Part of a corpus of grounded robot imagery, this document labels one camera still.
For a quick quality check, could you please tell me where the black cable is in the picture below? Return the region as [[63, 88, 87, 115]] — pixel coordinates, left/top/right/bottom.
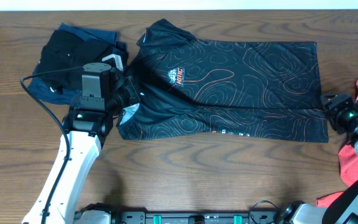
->
[[20, 65, 85, 224], [249, 200, 280, 224]]

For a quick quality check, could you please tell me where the red shirt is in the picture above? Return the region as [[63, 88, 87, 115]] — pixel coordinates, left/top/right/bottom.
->
[[316, 79, 358, 208]]

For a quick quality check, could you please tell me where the folded black garment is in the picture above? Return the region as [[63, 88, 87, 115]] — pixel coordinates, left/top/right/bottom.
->
[[37, 30, 115, 90]]

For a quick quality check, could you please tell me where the black shirt with orange lines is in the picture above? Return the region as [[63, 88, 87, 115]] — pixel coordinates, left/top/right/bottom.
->
[[117, 19, 329, 142]]

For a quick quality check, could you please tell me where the folded navy blue garment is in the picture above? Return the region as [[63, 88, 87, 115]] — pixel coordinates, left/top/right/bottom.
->
[[28, 23, 128, 105]]

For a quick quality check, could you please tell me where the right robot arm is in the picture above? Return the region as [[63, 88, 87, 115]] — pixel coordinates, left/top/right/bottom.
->
[[275, 93, 358, 224]]

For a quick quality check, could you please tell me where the right black cable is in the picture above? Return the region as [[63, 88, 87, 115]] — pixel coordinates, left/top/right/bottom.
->
[[249, 200, 280, 224]]

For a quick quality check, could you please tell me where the black mounting rail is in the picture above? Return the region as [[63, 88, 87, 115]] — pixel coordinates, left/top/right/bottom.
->
[[111, 211, 278, 224]]

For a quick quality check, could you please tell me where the left black cable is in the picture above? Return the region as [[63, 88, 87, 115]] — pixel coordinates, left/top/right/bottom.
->
[[20, 65, 85, 224]]

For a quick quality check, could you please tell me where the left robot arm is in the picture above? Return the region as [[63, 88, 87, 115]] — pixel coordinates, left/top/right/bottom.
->
[[22, 62, 140, 224]]

